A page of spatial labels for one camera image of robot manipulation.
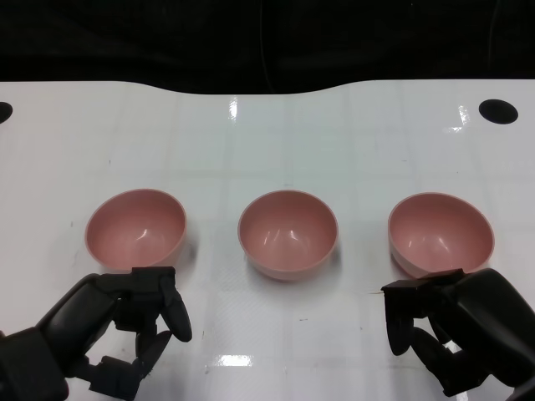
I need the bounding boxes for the black backdrop cloth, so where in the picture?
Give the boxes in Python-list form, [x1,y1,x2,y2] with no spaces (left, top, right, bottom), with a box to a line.
[0,0,535,96]

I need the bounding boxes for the thin hanging cable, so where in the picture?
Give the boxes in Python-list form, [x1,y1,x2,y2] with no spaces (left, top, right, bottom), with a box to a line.
[261,0,275,91]

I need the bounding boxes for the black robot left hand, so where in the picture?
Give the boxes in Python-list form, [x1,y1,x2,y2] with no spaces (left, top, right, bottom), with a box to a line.
[35,266,194,398]

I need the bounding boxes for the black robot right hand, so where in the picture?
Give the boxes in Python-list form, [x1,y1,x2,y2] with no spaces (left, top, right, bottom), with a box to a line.
[382,267,535,398]

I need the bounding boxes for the pink plastic bowl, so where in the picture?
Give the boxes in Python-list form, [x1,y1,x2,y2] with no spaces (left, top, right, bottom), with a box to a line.
[387,191,497,280]
[84,188,188,275]
[237,190,339,282]

